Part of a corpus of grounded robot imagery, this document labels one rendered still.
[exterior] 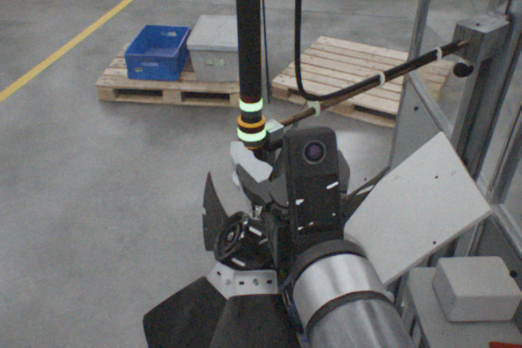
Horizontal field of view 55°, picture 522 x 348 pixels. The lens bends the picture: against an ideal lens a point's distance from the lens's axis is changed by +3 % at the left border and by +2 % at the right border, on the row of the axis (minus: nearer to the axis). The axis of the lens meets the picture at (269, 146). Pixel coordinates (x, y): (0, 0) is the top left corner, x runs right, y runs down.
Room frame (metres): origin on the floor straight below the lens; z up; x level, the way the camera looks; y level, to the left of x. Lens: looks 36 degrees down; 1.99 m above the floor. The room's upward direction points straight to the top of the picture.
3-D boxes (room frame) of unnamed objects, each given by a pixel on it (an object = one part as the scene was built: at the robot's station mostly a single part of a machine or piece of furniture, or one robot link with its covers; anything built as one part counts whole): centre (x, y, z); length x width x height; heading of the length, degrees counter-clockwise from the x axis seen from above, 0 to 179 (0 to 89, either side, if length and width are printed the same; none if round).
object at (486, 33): (1.03, -0.47, 1.54); 0.10 x 0.07 x 0.09; 128
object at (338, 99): (0.83, -0.21, 1.54); 0.54 x 0.01 x 0.01; 128
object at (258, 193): (0.39, 0.00, 1.66); 0.09 x 0.05 x 0.02; 38
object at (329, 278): (0.26, -0.06, 1.64); 0.08 x 0.05 x 0.08; 103
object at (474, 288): (0.86, -0.54, 0.92); 0.17 x 0.16 x 0.11; 93
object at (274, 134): (0.65, 0.02, 1.50); 0.09 x 0.07 x 0.10; 128
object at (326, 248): (0.34, -0.04, 1.63); 0.12 x 0.08 x 0.09; 13
